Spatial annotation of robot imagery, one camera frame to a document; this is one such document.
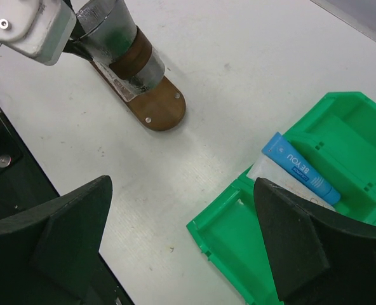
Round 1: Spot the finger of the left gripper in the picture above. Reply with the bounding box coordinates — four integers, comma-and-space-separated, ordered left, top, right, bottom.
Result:
63, 20, 93, 62

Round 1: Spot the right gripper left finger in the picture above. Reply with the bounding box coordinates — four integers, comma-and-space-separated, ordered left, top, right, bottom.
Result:
0, 175, 132, 304

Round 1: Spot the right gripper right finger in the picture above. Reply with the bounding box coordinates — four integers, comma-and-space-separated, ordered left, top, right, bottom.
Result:
253, 178, 376, 304

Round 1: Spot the black cylindrical cup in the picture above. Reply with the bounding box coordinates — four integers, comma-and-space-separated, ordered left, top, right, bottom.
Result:
76, 1, 165, 91

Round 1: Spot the clear acrylic organizer box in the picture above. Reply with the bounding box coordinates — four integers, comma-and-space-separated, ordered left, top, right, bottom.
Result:
92, 60, 150, 102

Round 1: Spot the brown oval wooden tray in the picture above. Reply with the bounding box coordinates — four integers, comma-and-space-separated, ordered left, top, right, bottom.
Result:
91, 63, 186, 132

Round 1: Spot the blue white toothpaste tube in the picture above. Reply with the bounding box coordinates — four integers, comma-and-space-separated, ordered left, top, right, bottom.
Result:
262, 132, 341, 206

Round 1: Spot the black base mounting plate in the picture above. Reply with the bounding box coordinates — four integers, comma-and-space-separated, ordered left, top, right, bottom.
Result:
0, 107, 59, 219

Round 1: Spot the green plastic divided bin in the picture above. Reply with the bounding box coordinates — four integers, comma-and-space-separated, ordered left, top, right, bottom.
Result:
187, 92, 376, 304

